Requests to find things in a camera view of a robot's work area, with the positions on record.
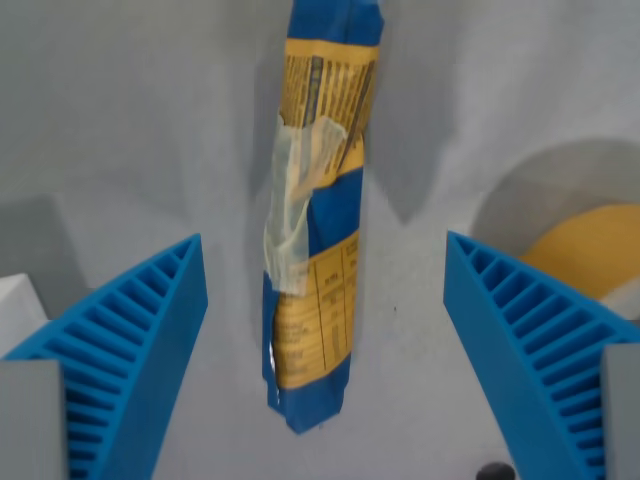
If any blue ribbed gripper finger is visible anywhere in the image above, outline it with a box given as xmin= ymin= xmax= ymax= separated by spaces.
xmin=443 ymin=230 xmax=640 ymax=480
xmin=0 ymin=233 xmax=209 ymax=480

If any blue and yellow bag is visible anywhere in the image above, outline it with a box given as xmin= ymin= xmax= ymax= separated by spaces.
xmin=253 ymin=0 xmax=389 ymax=435

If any yellow tape roll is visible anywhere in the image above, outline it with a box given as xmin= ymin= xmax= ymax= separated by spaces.
xmin=517 ymin=203 xmax=640 ymax=321

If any dark round hole plug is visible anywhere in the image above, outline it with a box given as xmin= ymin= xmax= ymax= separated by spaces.
xmin=475 ymin=462 xmax=517 ymax=480

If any white wall socket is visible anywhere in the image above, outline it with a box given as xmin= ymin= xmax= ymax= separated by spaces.
xmin=0 ymin=273 xmax=51 ymax=360

